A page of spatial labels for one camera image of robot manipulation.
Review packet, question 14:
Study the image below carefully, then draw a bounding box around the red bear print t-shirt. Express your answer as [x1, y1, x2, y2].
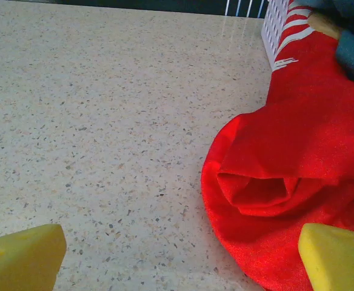
[201, 0, 354, 291]

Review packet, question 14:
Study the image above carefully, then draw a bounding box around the lavender plastic mesh basket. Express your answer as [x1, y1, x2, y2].
[260, 0, 296, 72]

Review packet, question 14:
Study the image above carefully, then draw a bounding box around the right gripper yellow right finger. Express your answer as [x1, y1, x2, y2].
[297, 222, 354, 291]

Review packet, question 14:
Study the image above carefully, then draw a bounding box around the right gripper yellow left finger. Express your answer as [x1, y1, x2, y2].
[0, 223, 67, 291]

